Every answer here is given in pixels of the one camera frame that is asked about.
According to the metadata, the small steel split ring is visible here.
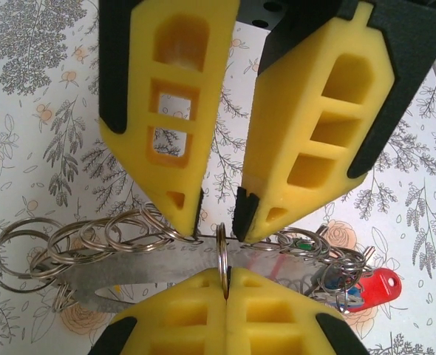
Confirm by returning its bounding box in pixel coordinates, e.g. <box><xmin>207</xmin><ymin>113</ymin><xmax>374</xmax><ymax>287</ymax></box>
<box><xmin>216</xmin><ymin>223</ymin><xmax>234</xmax><ymax>301</ymax></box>

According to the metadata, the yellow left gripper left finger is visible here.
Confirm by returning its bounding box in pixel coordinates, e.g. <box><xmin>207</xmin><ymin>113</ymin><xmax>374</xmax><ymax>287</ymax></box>
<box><xmin>91</xmin><ymin>266</ymin><xmax>229</xmax><ymax>355</ymax></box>

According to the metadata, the metal keyring band with rings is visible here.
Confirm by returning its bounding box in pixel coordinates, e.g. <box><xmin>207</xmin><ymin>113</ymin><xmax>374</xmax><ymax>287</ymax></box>
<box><xmin>0</xmin><ymin>205</ymin><xmax>369</xmax><ymax>315</ymax></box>

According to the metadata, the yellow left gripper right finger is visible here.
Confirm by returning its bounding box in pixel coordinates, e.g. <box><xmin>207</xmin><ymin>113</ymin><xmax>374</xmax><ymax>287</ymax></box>
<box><xmin>226</xmin><ymin>266</ymin><xmax>369</xmax><ymax>355</ymax></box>

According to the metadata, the red key tag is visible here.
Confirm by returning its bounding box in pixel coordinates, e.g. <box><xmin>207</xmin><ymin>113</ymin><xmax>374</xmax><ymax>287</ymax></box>
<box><xmin>356</xmin><ymin>268</ymin><xmax>403</xmax><ymax>311</ymax></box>

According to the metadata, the blue key tag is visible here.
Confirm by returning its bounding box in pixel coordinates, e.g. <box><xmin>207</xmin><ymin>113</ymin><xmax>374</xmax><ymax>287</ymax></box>
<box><xmin>345</xmin><ymin>286</ymin><xmax>364</xmax><ymax>308</ymax></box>

